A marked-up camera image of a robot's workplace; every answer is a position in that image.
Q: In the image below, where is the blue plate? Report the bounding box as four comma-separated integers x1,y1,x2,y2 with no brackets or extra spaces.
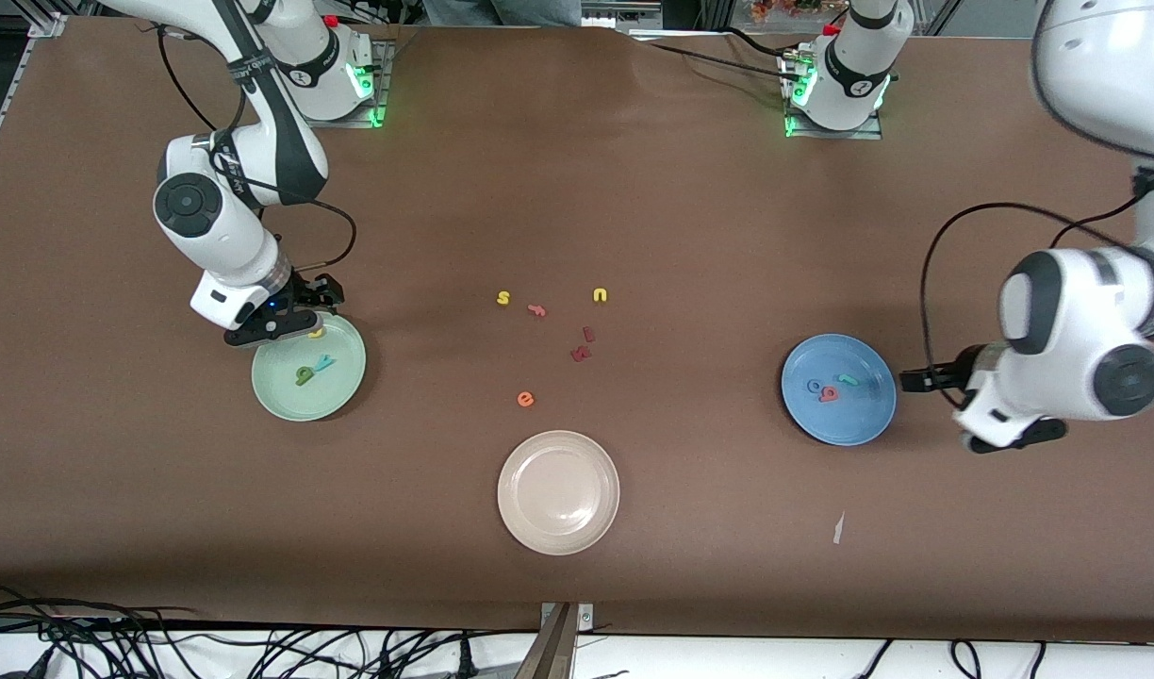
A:
781,334,898,447

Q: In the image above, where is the light green plate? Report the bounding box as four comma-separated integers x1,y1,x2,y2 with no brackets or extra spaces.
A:
251,311,368,422

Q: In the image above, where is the beige plate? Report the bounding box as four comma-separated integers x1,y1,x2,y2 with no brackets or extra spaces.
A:
497,430,621,556

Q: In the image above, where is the person in grey clothes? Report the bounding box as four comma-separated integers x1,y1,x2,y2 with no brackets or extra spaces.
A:
421,0,584,27

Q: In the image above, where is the orange decorative object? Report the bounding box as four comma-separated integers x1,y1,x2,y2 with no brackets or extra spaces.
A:
750,0,828,22

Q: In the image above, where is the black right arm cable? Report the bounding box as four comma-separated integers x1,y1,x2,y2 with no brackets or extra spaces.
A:
157,26,357,276

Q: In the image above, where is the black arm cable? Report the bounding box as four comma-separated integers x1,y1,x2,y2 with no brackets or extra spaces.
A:
921,201,1154,411
157,26,357,276

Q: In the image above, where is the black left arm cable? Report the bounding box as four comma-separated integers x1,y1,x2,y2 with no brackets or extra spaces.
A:
921,201,1154,411

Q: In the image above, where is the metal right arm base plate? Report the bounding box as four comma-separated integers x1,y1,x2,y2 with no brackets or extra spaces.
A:
299,38,391,129

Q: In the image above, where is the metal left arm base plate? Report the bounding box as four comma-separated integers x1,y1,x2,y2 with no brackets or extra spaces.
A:
783,47,885,141

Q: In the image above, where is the aluminium frame profile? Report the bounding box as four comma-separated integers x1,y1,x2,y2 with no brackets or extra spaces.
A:
0,11,69,185

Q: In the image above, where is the black base power cable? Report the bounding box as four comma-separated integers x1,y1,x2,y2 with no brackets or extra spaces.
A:
645,26,797,84

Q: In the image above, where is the metal table edge bracket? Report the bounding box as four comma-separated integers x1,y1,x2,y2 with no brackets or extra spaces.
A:
537,602,595,679

